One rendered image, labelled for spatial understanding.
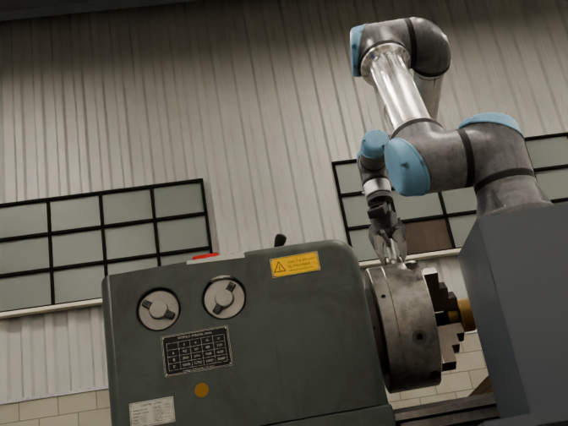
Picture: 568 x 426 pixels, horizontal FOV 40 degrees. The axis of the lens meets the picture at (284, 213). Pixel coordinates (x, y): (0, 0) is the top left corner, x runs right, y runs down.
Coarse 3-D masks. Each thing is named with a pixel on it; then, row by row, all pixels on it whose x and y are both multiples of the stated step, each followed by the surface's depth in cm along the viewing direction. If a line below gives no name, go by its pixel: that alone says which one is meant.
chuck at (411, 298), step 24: (408, 264) 195; (408, 288) 185; (408, 312) 182; (432, 312) 182; (408, 336) 181; (432, 336) 181; (408, 360) 182; (432, 360) 182; (408, 384) 187; (432, 384) 189
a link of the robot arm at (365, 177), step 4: (360, 164) 221; (360, 168) 222; (384, 168) 221; (360, 172) 223; (364, 172) 221; (368, 172) 220; (372, 172) 220; (376, 172) 220; (380, 172) 220; (384, 172) 221; (360, 176) 224; (364, 176) 221; (368, 176) 220; (372, 176) 220; (376, 176) 219; (380, 176) 220; (384, 176) 220; (364, 180) 221; (368, 180) 220
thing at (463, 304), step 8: (464, 304) 194; (448, 312) 194; (456, 312) 194; (464, 312) 193; (448, 320) 199; (456, 320) 194; (464, 320) 192; (472, 320) 193; (464, 328) 193; (472, 328) 194
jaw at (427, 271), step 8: (424, 272) 192; (432, 272) 191; (432, 280) 191; (432, 288) 192; (440, 288) 192; (432, 296) 193; (440, 296) 193; (448, 296) 193; (440, 304) 193; (448, 304) 194; (456, 304) 194
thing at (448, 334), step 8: (440, 328) 193; (448, 328) 192; (456, 328) 192; (440, 336) 191; (448, 336) 191; (456, 336) 190; (440, 344) 190; (448, 344) 189; (456, 344) 189; (448, 352) 188; (448, 360) 186; (448, 368) 188; (432, 376) 187; (440, 376) 187
